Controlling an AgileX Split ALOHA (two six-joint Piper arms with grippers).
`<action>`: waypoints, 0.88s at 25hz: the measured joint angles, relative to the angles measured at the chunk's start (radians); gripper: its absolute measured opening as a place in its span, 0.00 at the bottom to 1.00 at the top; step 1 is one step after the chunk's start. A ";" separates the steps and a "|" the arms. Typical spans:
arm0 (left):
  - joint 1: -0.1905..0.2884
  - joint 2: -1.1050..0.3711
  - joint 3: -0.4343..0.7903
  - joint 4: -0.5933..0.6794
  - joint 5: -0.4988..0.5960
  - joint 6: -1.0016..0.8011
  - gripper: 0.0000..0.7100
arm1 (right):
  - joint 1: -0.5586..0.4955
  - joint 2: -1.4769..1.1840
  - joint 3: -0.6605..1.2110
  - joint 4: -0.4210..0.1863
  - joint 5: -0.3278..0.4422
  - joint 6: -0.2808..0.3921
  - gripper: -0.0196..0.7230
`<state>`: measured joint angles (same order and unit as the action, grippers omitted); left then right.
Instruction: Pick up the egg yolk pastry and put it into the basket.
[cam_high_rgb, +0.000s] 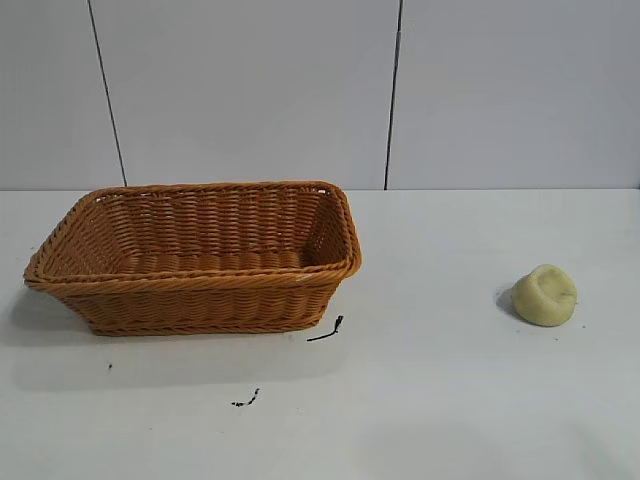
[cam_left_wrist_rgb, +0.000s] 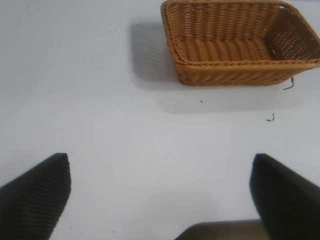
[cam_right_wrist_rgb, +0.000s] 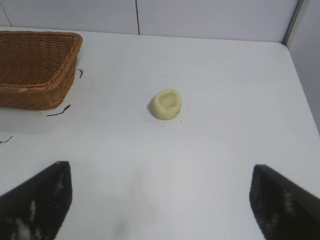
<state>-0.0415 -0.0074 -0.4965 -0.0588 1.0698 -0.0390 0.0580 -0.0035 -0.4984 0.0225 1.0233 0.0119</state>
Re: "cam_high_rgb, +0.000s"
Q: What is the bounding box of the small black debris strip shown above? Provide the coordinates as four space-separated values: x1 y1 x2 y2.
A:
306 314 346 344

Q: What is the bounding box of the pale yellow egg yolk pastry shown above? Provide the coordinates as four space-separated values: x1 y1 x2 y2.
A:
510 263 579 328

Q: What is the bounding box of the brown wicker rectangular basket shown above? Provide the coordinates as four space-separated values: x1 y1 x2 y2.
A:
22 180 363 337

